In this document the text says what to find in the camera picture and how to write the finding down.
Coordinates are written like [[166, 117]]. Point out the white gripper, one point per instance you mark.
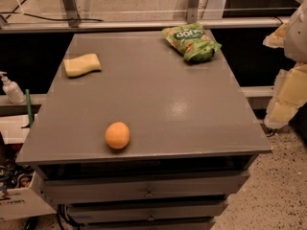
[[297, 37]]

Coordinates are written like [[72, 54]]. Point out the orange fruit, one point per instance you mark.
[[117, 135]]

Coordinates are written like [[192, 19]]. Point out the yellow sponge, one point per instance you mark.
[[78, 66]]

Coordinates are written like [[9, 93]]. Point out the green chip bag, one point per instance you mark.
[[192, 42]]

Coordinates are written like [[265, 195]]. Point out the grey drawer cabinet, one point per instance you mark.
[[193, 137]]

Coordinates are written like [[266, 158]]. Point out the top drawer knob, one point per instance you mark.
[[149, 194]]

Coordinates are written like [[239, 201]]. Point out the drawer knob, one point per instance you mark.
[[150, 218], [149, 194]]

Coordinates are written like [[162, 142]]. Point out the middle drawer knob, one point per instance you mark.
[[150, 218]]

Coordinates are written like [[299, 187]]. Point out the green stick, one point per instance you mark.
[[29, 108]]

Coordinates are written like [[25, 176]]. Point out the white pump bottle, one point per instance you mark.
[[12, 89]]

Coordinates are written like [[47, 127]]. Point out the white cardboard box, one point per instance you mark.
[[25, 202]]

